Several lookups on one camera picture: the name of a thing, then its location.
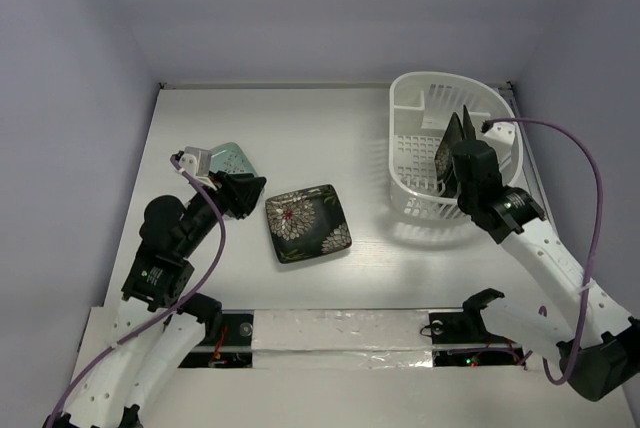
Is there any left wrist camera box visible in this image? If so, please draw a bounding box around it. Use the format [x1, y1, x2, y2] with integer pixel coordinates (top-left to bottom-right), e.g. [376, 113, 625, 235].
[177, 146, 212, 178]

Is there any white plastic dish rack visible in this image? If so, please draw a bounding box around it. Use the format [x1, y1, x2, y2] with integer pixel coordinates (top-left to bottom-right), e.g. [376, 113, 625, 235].
[388, 71, 514, 224]

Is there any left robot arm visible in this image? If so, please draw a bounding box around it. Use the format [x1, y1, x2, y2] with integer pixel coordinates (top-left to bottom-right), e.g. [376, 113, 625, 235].
[45, 172, 267, 427]

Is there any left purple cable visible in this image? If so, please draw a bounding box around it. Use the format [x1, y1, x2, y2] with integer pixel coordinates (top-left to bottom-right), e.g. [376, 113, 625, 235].
[41, 150, 227, 424]

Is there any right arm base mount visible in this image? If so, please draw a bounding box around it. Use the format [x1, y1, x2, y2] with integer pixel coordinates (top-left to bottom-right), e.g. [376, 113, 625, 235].
[419, 288, 528, 368]

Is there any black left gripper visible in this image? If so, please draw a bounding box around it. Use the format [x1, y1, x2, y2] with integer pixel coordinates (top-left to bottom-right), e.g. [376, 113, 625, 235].
[179, 168, 266, 255]

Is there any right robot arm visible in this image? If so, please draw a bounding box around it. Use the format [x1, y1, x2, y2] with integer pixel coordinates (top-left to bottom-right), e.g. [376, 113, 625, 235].
[435, 113, 639, 402]

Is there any black floral square plate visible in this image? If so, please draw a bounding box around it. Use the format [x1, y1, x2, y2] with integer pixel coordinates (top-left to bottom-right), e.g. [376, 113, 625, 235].
[265, 184, 352, 264]

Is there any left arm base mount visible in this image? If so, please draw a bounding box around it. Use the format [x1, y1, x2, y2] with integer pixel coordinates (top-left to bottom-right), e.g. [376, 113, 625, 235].
[179, 310, 254, 369]

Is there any light green speckled plate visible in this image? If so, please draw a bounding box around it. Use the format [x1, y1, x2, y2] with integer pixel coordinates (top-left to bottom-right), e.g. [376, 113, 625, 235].
[210, 142, 257, 176]

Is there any black teal square plate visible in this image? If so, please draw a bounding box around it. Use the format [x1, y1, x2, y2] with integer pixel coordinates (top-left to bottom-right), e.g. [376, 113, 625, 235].
[434, 144, 456, 182]

